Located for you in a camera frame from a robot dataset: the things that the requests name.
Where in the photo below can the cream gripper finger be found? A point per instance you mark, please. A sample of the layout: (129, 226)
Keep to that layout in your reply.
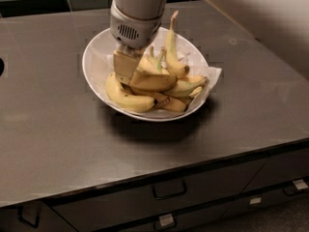
(125, 64)

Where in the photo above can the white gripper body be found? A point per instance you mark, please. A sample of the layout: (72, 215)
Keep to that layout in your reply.
(134, 30)

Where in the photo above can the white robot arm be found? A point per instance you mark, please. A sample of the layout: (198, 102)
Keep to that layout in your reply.
(281, 25)

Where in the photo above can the greenish middle banana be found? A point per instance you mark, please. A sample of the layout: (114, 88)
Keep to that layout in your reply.
(153, 64)

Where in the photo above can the white oval bowl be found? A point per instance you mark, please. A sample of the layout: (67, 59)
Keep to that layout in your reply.
(96, 58)

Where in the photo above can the upright yellow banana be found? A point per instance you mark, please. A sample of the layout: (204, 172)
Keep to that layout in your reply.
(173, 64)

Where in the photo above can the right greenish yellow banana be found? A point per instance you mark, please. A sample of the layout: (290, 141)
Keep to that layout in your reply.
(185, 86)

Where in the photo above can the upper middle drawer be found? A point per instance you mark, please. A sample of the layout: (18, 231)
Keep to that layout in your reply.
(125, 206)

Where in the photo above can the white label lower drawer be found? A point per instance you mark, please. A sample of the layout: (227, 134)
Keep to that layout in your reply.
(166, 220)

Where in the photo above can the white label drawer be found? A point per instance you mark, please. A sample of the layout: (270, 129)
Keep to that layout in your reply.
(166, 220)
(300, 184)

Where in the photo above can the left drawer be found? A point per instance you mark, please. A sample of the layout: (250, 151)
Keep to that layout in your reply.
(50, 220)

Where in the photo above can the lower middle drawer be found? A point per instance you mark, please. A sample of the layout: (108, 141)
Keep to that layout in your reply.
(184, 221)

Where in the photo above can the white label lower right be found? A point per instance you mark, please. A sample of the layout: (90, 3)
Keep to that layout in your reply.
(255, 200)

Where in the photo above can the white label right drawer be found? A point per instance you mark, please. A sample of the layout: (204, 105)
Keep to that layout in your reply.
(300, 184)

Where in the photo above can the black drawer handle middle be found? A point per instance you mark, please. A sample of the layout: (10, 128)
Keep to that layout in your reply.
(169, 189)

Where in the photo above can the black drawer handle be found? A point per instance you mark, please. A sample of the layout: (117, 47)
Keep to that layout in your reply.
(169, 189)
(29, 215)

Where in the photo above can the black drawer handle left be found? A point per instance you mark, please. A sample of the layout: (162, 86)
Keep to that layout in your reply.
(29, 215)

